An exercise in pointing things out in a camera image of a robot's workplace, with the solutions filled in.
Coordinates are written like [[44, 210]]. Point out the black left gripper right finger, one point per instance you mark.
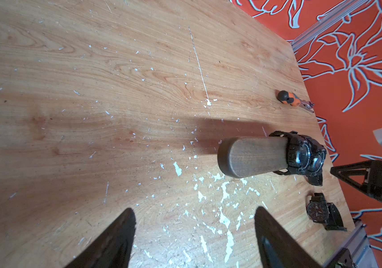
[[276, 247]]

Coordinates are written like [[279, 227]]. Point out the orange handled screwdriver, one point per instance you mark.
[[289, 98]]

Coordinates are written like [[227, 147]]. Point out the dark wooden watch stand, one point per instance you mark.
[[241, 157]]

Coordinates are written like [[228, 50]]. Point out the black digital sport watch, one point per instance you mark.
[[298, 153]]

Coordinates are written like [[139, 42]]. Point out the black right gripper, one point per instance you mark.
[[366, 177]]

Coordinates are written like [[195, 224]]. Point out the black strap watch foremost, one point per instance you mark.
[[325, 213]]

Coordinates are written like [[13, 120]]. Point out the black round analog watch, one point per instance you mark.
[[318, 154]]

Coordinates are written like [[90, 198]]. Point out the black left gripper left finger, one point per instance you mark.
[[112, 248]]

